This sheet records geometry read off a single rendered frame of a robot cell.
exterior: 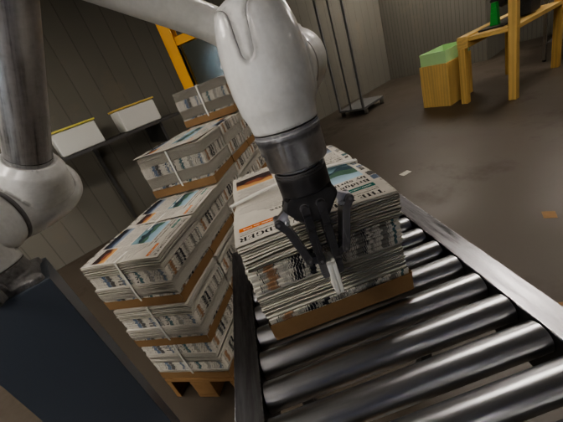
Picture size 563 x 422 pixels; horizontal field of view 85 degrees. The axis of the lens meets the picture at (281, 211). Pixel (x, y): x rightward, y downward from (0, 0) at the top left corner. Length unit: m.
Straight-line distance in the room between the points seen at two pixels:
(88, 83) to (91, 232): 1.73
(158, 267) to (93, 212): 3.21
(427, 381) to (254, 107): 0.46
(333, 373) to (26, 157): 0.83
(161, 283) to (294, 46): 1.01
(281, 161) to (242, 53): 0.13
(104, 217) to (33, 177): 3.43
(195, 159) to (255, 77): 1.23
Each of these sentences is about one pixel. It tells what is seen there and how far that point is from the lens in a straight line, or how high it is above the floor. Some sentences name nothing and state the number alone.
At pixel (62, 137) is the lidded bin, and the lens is 3.65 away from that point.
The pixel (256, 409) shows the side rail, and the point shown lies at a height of 0.80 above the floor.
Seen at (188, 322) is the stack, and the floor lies 0.49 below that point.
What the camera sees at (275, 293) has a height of 0.91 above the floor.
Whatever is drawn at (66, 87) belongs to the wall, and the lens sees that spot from 4.34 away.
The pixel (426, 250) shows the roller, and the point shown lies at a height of 0.80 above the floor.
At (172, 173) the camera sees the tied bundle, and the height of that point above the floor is 0.94.
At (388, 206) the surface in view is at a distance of 0.54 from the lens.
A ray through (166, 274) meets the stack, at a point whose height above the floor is 0.74.
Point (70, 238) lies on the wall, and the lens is 4.38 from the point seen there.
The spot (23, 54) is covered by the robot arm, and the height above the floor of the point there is 1.44.
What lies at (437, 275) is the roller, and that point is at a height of 0.79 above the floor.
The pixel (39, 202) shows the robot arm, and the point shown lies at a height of 1.15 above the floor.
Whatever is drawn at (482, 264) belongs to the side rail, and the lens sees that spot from 0.73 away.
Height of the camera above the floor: 1.27
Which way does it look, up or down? 25 degrees down
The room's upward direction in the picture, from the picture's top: 21 degrees counter-clockwise
